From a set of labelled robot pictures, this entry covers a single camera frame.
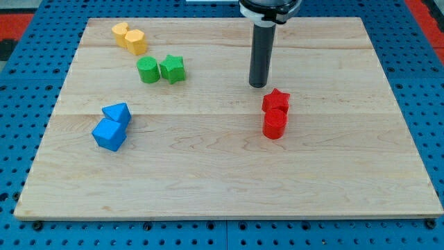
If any black white robot arm flange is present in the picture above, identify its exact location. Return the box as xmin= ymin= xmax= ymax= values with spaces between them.
xmin=239 ymin=0 xmax=302 ymax=28

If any blue triangle block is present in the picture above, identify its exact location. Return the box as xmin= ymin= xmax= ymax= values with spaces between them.
xmin=102 ymin=103 xmax=132 ymax=126

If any blue cube block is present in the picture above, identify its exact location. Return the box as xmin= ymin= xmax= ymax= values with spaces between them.
xmin=92 ymin=118 xmax=126 ymax=151

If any light wooden board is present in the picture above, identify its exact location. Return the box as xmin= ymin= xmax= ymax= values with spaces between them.
xmin=14 ymin=17 xmax=443 ymax=221

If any red cylinder block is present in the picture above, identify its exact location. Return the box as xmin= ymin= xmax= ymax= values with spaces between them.
xmin=262 ymin=108 xmax=288 ymax=140

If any red star block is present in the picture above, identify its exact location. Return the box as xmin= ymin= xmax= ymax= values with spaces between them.
xmin=262 ymin=88 xmax=291 ymax=114

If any green star block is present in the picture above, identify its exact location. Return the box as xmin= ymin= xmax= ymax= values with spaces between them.
xmin=160 ymin=54 xmax=186 ymax=84

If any green cylinder block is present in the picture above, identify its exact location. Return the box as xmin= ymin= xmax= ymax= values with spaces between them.
xmin=136 ymin=56 xmax=160 ymax=83

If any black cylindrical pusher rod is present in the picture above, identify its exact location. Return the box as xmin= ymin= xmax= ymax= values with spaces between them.
xmin=249 ymin=24 xmax=275 ymax=88

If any yellow hexagon block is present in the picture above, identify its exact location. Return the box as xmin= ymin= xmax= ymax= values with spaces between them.
xmin=125 ymin=29 xmax=148 ymax=56

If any yellow heart block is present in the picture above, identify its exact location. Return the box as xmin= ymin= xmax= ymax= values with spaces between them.
xmin=111 ymin=22 xmax=129 ymax=48

